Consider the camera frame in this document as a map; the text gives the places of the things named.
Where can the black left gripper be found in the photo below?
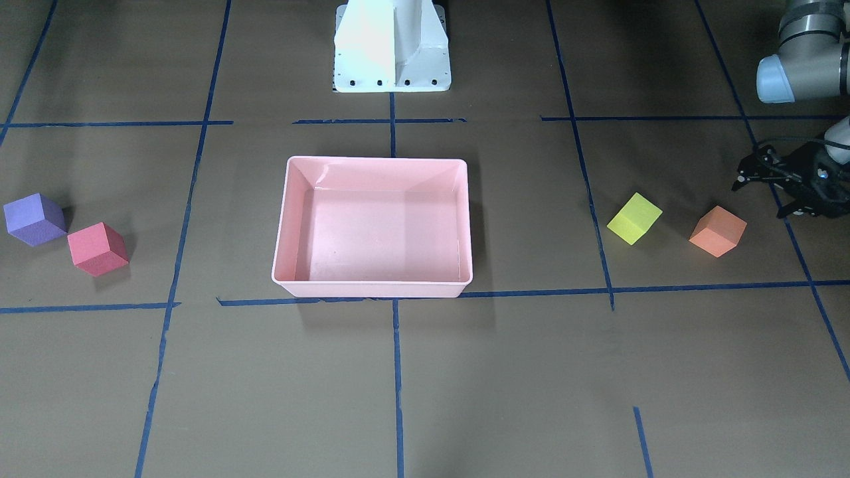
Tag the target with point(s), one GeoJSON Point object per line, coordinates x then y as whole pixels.
{"type": "Point", "coordinates": [799, 167]}

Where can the orange foam block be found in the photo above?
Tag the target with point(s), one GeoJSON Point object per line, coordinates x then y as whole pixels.
{"type": "Point", "coordinates": [718, 232]}

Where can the purple foam block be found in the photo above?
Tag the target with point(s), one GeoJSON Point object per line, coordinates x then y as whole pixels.
{"type": "Point", "coordinates": [35, 219]}

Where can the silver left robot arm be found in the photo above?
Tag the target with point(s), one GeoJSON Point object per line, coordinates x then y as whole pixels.
{"type": "Point", "coordinates": [811, 63]}

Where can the pink plastic bin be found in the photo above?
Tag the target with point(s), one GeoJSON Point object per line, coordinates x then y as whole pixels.
{"type": "Point", "coordinates": [374, 227]}

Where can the yellow foam block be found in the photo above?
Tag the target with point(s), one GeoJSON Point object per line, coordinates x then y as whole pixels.
{"type": "Point", "coordinates": [634, 219]}

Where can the red foam block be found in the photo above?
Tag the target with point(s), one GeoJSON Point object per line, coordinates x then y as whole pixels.
{"type": "Point", "coordinates": [98, 249]}

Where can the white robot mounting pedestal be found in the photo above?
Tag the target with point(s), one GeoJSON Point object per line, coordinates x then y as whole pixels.
{"type": "Point", "coordinates": [391, 46]}

